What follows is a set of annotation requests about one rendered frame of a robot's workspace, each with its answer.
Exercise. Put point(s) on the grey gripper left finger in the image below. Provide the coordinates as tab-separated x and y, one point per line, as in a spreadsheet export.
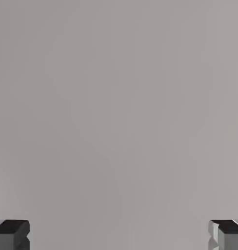
9	235

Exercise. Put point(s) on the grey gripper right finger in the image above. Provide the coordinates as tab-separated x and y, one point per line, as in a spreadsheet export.
230	237

